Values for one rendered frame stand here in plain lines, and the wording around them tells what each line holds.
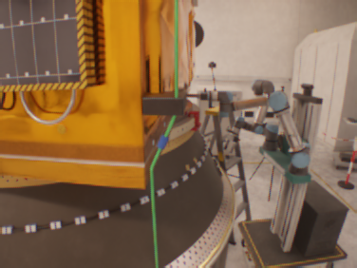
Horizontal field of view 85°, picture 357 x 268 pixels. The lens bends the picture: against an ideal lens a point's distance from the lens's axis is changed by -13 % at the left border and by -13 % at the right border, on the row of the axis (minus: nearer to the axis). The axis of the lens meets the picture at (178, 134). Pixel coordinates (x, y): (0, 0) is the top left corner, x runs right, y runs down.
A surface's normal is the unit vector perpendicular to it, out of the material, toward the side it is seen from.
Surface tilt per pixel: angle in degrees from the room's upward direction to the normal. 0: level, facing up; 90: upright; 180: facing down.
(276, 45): 90
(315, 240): 90
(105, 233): 62
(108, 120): 100
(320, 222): 90
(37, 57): 90
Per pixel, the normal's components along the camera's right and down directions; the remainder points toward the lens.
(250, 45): -0.07, 0.29
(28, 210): 0.25, -0.20
